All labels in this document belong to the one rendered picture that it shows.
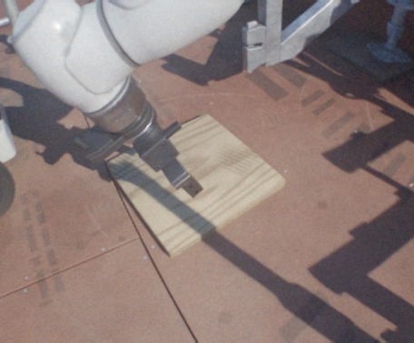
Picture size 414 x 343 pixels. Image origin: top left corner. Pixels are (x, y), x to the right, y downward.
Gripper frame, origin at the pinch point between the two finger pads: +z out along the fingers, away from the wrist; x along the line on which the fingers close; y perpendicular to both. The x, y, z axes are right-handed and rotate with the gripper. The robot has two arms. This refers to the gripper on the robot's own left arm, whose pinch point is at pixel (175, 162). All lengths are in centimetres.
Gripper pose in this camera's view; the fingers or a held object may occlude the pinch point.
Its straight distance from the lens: 64.8
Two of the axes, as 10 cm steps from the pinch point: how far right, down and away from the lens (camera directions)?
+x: -4.8, -6.3, 6.1
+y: 7.8, -6.3, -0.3
